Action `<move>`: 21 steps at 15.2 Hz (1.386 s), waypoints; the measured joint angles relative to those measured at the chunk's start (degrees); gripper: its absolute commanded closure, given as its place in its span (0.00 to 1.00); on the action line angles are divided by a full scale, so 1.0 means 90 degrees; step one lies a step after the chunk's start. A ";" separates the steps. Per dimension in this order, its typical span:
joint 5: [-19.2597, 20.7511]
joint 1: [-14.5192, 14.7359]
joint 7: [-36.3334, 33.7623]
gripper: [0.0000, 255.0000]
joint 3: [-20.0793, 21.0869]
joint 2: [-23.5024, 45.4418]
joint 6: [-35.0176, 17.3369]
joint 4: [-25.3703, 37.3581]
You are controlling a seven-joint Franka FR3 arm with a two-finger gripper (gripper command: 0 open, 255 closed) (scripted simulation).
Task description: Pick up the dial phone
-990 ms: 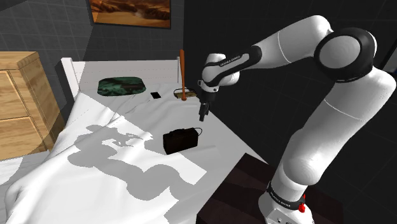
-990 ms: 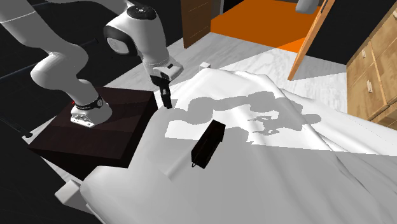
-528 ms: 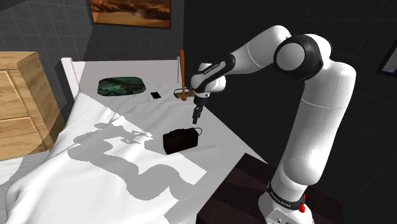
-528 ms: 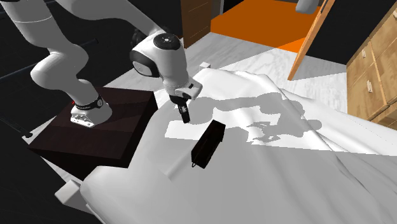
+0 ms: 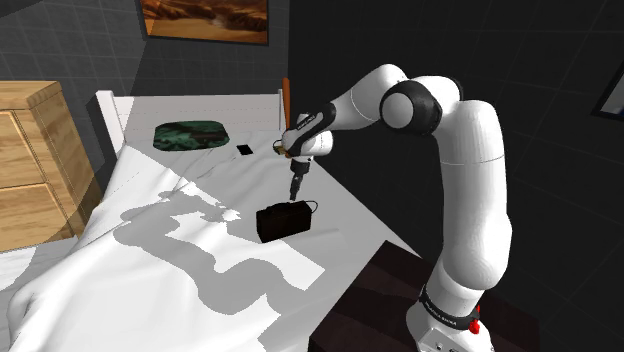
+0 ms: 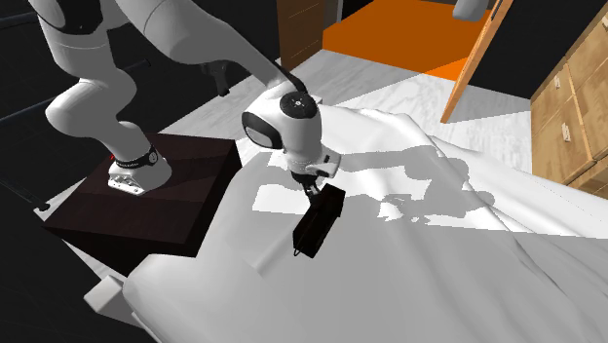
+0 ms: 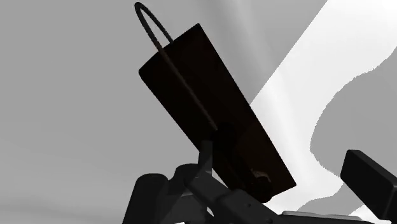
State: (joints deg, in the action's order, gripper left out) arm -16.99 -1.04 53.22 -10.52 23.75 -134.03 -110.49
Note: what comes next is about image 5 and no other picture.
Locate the black box bag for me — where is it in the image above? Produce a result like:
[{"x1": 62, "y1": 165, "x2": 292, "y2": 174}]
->
[{"x1": 255, "y1": 199, "x2": 319, "y2": 244}]

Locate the wooden chest of drawers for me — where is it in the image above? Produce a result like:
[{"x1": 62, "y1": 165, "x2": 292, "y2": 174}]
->
[{"x1": 0, "y1": 80, "x2": 104, "y2": 253}]

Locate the dark framed wall picture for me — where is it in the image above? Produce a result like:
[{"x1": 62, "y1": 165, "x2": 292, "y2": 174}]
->
[{"x1": 590, "y1": 62, "x2": 624, "y2": 122}]

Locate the framed desert wall picture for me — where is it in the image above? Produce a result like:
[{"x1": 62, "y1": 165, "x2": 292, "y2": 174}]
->
[{"x1": 136, "y1": 0, "x2": 271, "y2": 47}]

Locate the white bed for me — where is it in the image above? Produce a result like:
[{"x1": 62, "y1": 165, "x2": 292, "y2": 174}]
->
[{"x1": 5, "y1": 89, "x2": 420, "y2": 352}]

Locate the green patterned pillow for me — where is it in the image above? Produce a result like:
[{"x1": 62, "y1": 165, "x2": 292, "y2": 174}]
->
[{"x1": 152, "y1": 120, "x2": 231, "y2": 152}]

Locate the orange upright post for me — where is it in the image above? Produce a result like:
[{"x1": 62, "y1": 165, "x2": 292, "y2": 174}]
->
[{"x1": 282, "y1": 76, "x2": 292, "y2": 131}]

